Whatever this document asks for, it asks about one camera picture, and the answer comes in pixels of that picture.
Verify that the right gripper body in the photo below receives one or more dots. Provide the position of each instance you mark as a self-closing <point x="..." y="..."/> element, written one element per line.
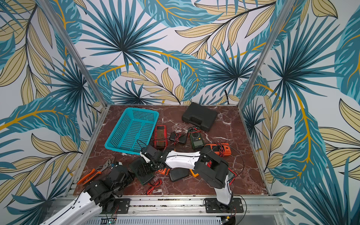
<point x="149" y="152"/>

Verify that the orange black multimeter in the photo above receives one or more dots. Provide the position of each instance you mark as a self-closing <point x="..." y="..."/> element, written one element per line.
<point x="164" y="171"/>

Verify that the black green multimeter face down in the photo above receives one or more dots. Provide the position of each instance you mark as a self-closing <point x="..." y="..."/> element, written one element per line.
<point x="142" y="170"/>

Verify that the small black case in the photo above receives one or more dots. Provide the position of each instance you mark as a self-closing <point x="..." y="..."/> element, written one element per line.
<point x="178" y="174"/>

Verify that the red black test leads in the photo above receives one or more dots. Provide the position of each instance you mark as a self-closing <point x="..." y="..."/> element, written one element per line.
<point x="152" y="186"/>

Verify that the yellow multimeter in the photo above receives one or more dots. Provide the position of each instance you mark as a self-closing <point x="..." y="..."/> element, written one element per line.
<point x="193" y="173"/>

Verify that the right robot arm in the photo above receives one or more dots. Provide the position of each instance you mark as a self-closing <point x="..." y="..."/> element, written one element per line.
<point x="210" y="166"/>

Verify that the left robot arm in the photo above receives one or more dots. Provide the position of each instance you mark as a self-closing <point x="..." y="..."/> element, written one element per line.
<point x="97" y="197"/>

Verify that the red multimeter face down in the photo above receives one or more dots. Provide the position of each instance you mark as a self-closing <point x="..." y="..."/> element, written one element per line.
<point x="160" y="138"/>

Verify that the teal plastic basket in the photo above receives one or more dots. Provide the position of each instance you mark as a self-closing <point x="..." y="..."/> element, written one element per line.
<point x="133" y="131"/>

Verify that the green multimeter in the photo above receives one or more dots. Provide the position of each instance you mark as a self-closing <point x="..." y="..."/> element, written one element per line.
<point x="195" y="137"/>

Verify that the black plastic tool case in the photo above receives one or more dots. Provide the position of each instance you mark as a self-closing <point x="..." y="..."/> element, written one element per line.
<point x="200" y="116"/>

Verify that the small orange clamp meter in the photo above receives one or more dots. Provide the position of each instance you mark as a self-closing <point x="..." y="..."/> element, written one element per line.
<point x="221" y="149"/>

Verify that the aluminium front rail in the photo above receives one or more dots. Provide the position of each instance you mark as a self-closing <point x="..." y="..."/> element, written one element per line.
<point x="253" y="205"/>

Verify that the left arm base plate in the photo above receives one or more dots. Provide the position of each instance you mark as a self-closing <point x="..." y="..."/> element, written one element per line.
<point x="121" y="205"/>

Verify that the orange handled pliers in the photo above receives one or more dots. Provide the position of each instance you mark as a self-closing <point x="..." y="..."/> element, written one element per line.
<point x="94" y="173"/>

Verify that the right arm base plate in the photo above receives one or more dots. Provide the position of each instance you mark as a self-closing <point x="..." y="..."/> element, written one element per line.
<point x="212" y="205"/>

